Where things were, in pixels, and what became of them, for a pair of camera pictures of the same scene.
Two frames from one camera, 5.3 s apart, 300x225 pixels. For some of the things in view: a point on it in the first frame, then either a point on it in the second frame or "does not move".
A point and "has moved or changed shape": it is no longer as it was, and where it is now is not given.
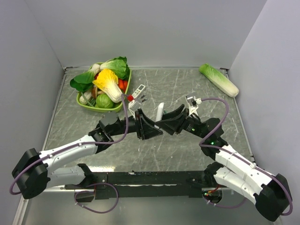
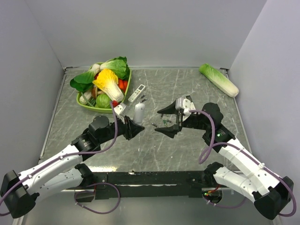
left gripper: x=147 y=129 → x=131 y=129
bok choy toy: x=84 y=82 does not move
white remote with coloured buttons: x=160 y=112 has moved or changed shape
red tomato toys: x=123 y=84 does not move
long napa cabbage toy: x=219 y=80 does not move
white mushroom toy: x=87 y=95 does not move
